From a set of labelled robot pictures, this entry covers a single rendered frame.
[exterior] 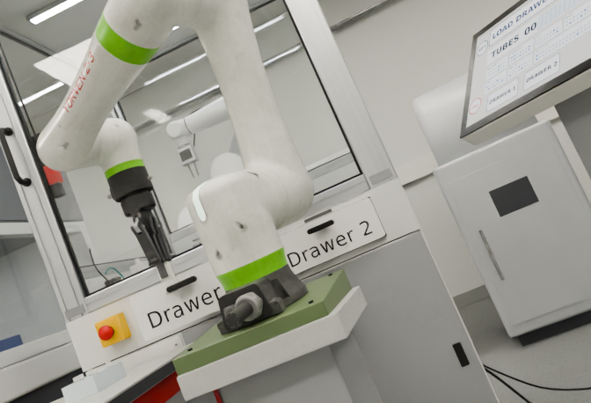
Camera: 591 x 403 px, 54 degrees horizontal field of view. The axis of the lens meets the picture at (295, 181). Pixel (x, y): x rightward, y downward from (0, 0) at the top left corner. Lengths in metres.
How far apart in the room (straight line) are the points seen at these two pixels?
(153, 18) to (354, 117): 0.69
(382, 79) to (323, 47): 3.21
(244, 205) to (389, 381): 0.77
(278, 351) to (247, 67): 0.54
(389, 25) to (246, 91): 3.83
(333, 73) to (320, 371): 0.89
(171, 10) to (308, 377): 0.65
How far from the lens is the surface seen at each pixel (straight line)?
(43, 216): 1.82
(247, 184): 0.99
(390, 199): 1.53
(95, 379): 1.40
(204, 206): 0.98
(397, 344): 1.56
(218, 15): 1.15
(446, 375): 1.59
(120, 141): 1.37
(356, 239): 1.51
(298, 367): 0.94
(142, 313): 1.42
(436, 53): 4.83
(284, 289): 0.98
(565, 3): 1.35
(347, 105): 1.56
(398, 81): 4.79
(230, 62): 1.14
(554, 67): 1.26
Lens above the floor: 0.86
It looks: 7 degrees up
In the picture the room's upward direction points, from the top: 23 degrees counter-clockwise
